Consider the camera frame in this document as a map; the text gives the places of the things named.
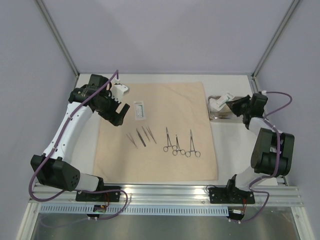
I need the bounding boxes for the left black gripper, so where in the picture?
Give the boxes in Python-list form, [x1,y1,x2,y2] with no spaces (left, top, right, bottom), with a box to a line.
[95,90,129,126]

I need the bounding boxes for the suture packet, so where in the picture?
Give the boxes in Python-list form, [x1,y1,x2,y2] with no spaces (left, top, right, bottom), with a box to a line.
[216,92,235,108]
[134,101,146,121]

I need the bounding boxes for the white gauze pad stack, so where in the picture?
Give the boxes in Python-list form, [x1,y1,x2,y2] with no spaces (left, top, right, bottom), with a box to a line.
[208,98,220,112]

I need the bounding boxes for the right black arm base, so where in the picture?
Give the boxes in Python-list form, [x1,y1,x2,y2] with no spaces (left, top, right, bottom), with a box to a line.
[207,187,256,205]

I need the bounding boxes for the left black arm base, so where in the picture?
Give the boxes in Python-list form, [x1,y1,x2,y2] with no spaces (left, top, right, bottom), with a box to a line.
[75,185,121,203]

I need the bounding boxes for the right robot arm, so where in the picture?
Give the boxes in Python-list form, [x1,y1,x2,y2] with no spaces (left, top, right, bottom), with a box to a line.
[225,91,295,203]

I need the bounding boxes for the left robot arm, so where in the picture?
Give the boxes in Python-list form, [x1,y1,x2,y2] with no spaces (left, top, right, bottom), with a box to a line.
[30,72,130,201]

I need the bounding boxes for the stainless steel tray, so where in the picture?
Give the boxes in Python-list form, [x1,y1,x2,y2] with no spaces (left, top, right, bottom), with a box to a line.
[207,95,242,123]

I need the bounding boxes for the thin steel tweezers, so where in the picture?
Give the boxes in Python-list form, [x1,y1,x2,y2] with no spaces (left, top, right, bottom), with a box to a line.
[126,133,138,149]

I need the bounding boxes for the long pointed steel tweezers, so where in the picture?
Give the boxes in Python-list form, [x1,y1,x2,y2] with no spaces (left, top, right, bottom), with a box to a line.
[146,126,157,144]

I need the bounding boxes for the curved tip steel tweezers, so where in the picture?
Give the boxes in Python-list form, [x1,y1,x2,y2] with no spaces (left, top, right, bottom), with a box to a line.
[136,128,147,147]

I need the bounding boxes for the beige cloth mat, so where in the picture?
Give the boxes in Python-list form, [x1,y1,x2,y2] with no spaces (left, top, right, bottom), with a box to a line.
[93,82,218,183]

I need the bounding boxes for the left steel hemostat forceps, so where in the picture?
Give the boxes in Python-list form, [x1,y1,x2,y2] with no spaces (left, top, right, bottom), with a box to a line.
[163,127,177,152]

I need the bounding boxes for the right long needle holder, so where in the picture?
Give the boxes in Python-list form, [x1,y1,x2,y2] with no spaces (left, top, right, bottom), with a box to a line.
[185,130,201,158]

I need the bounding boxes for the small middle hemostat forceps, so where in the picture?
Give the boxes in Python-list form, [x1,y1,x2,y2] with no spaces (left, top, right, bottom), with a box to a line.
[172,133,186,156]

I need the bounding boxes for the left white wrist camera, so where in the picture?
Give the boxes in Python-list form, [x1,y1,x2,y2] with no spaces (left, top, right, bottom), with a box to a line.
[111,84,130,102]

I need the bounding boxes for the aluminium mounting rail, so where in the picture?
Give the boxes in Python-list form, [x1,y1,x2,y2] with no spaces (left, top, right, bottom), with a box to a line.
[33,183,304,207]

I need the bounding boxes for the right aluminium frame post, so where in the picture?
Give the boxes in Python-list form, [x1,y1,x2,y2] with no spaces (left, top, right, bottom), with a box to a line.
[251,0,302,80]

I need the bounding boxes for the aluminium frame post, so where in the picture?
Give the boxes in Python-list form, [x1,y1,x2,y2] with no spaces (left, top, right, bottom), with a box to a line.
[34,0,80,80]
[251,0,302,80]

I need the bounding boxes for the slotted cable duct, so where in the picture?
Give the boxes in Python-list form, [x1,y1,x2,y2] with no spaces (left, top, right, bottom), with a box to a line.
[39,204,229,217]

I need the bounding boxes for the left aluminium frame post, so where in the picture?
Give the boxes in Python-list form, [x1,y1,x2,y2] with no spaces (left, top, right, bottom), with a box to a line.
[34,0,80,80]

